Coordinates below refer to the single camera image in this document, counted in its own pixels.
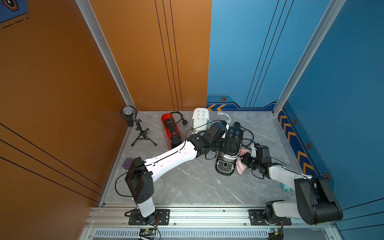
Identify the blue owl toy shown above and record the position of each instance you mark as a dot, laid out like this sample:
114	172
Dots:
286	188

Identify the black microphone on tripod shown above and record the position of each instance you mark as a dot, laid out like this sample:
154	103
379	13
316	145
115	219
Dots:
129	114

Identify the black coffee machine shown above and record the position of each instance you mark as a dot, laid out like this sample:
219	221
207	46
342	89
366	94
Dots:
228	155

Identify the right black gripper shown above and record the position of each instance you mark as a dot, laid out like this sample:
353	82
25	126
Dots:
245	158

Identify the red Nespresso coffee machine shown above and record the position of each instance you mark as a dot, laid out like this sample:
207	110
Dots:
173	135

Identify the purple block toy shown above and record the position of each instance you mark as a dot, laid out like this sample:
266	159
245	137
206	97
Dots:
127	163

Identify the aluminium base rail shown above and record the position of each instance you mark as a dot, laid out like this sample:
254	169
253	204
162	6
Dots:
112	215

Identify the pink towel cloth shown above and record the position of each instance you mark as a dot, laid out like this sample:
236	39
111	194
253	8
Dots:
239	165

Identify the white coffee machine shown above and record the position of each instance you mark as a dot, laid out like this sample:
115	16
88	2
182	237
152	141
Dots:
200	120

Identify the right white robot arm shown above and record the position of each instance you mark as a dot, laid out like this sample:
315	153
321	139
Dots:
315	200

